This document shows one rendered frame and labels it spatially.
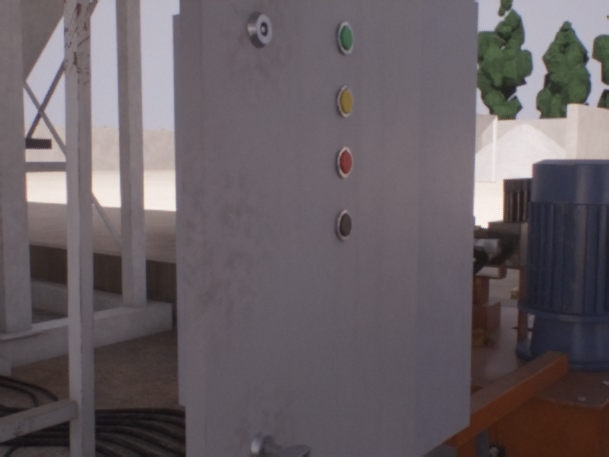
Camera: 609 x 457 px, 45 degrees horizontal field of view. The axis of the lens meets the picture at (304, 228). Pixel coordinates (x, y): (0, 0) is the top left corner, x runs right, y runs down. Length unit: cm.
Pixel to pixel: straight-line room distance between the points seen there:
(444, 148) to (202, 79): 51
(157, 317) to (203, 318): 395
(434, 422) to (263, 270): 49
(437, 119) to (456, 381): 37
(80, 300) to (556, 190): 152
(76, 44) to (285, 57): 180
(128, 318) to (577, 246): 318
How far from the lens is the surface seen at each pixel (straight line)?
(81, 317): 247
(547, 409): 143
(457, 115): 101
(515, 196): 176
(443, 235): 98
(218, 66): 55
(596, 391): 148
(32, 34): 447
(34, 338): 402
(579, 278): 159
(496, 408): 126
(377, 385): 81
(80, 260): 242
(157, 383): 354
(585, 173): 157
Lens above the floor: 104
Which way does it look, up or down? 5 degrees down
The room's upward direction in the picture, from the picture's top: straight up
